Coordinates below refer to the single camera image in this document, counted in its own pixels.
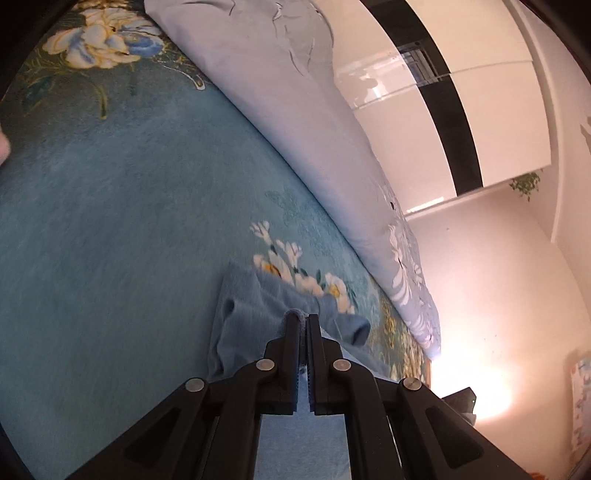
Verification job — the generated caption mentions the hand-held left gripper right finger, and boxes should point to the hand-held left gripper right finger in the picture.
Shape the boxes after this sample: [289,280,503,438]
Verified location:
[307,314,533,480]

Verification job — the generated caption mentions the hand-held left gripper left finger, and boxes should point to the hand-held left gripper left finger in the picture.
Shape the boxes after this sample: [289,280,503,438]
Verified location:
[65,313,302,480]

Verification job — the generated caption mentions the light blue garment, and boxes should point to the light blue garment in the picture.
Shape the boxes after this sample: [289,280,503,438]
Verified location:
[207,263,393,480]

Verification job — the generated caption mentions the black chair back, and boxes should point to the black chair back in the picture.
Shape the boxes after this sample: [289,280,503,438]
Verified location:
[442,386,477,423]

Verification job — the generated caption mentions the teal floral blanket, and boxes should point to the teal floral blanket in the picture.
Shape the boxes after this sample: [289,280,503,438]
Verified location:
[0,0,432,480]

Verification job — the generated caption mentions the light blue daisy quilt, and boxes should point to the light blue daisy quilt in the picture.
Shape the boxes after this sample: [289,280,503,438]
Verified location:
[144,0,443,360]

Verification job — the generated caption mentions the green hanging plant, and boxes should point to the green hanging plant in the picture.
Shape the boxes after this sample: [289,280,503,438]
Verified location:
[509,171,542,202]

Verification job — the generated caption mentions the white wardrobe black stripe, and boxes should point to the white wardrobe black stripe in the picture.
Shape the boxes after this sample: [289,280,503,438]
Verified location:
[318,0,570,215]

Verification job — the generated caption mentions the wall poster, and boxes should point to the wall poster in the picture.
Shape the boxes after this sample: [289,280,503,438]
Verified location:
[570,356,591,449]

